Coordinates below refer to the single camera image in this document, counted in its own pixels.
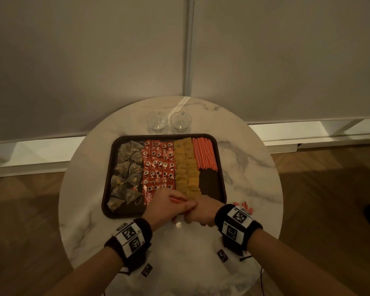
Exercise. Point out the person's right hand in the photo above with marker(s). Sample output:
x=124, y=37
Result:
x=205, y=212

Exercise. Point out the person's right forearm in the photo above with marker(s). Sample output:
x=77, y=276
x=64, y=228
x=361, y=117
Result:
x=296, y=268

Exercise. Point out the red Nescafe sachets group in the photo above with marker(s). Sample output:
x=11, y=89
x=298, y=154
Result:
x=158, y=166

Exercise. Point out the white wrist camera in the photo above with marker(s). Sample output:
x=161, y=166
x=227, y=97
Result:
x=146, y=269
x=223, y=255

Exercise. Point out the neat columns of sugar packets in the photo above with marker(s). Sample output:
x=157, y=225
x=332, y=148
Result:
x=186, y=172

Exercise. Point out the black left wristband with markers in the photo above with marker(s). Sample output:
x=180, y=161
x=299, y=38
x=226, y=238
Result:
x=114, y=246

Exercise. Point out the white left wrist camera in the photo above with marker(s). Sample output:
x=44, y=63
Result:
x=146, y=269

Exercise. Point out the clear glass cup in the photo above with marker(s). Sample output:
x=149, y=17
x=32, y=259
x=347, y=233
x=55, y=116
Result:
x=181, y=121
x=157, y=121

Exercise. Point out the person's left forearm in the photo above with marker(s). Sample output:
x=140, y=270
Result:
x=86, y=274

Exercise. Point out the person's left hand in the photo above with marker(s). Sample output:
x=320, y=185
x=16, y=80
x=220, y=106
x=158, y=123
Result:
x=163, y=209

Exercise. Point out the neat cluster of tea bags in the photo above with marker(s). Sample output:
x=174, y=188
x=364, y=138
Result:
x=125, y=151

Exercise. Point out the round white marble table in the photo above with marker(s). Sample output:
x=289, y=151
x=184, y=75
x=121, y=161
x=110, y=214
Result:
x=34, y=154

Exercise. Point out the black right wristband with markers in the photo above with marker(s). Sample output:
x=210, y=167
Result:
x=256, y=228

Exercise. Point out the black wristband with markers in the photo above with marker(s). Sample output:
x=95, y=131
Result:
x=256, y=228
x=114, y=246

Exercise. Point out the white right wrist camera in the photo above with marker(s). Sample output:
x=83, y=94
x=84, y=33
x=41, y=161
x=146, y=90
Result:
x=223, y=255

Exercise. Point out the dark brown tray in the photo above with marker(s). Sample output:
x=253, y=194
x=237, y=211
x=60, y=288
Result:
x=211, y=184

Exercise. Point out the perforated metal wall rail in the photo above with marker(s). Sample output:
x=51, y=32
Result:
x=188, y=43

